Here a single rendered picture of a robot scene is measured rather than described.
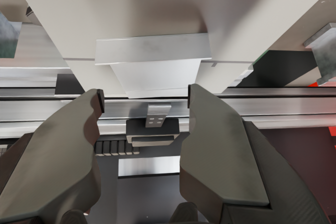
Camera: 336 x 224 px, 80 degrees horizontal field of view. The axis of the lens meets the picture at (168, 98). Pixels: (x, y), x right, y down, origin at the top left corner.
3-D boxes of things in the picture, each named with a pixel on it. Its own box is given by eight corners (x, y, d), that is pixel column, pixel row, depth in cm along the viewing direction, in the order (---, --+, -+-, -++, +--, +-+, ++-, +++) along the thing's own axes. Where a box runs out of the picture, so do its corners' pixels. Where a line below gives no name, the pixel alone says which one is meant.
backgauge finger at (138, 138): (196, 94, 33) (199, 125, 31) (171, 127, 57) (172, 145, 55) (120, 95, 31) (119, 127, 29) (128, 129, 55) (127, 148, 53)
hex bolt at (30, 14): (49, 1, 23) (47, 12, 23) (57, 18, 26) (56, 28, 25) (22, -1, 23) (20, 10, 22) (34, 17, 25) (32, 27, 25)
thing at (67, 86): (204, 74, 29) (207, 94, 28) (199, 83, 32) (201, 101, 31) (57, 73, 26) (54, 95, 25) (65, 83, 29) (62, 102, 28)
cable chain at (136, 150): (139, 139, 63) (139, 152, 61) (139, 141, 68) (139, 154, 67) (6, 144, 57) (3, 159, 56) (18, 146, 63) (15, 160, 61)
